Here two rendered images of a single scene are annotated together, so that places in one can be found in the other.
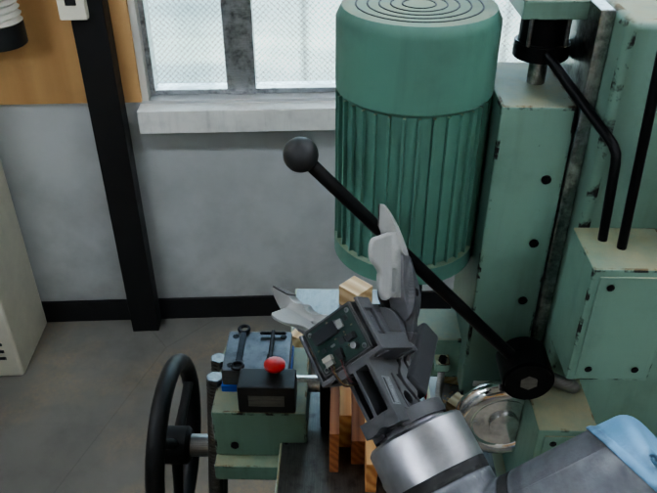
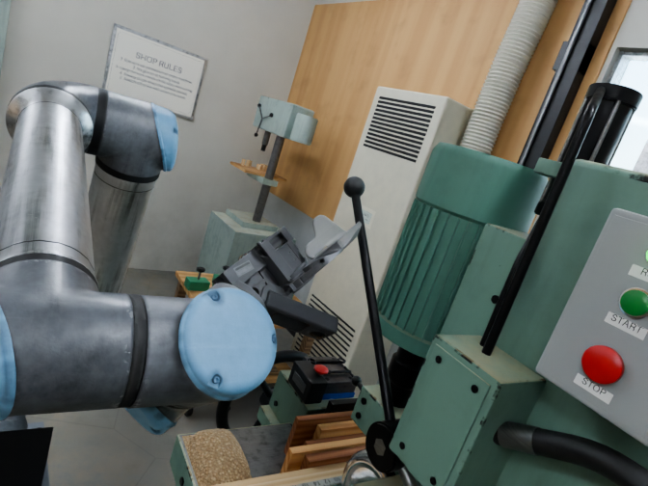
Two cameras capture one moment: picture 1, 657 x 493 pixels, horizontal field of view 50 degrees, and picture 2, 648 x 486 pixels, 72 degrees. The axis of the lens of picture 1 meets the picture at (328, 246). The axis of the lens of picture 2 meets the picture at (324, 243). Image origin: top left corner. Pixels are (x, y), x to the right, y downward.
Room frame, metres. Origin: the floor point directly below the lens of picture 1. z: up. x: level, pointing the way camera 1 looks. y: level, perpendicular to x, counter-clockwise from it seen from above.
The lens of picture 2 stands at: (0.18, -0.54, 1.46)
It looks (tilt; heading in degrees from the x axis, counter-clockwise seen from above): 13 degrees down; 54
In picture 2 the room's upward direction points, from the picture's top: 18 degrees clockwise
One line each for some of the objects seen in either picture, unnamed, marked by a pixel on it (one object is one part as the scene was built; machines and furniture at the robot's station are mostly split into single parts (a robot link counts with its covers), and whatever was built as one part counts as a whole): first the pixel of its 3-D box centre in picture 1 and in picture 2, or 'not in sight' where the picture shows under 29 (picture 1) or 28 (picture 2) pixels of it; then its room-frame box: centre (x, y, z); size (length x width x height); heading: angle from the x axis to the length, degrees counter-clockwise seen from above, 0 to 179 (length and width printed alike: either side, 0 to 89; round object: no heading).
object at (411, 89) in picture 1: (410, 138); (453, 253); (0.76, -0.10, 1.35); 0.18 x 0.18 x 0.31
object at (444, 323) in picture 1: (409, 346); (391, 429); (0.76, -0.12, 1.03); 0.14 x 0.07 x 0.09; 89
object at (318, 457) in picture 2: not in sight; (350, 462); (0.74, -0.08, 0.93); 0.21 x 0.02 x 0.05; 179
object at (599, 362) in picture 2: not in sight; (602, 364); (0.58, -0.41, 1.36); 0.03 x 0.01 x 0.03; 89
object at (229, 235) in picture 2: not in sight; (258, 215); (1.61, 2.23, 0.79); 0.62 x 0.48 x 1.58; 93
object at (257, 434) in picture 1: (264, 399); (314, 404); (0.77, 0.10, 0.91); 0.15 x 0.14 x 0.09; 179
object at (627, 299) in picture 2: not in sight; (634, 303); (0.58, -0.41, 1.41); 0.02 x 0.01 x 0.02; 89
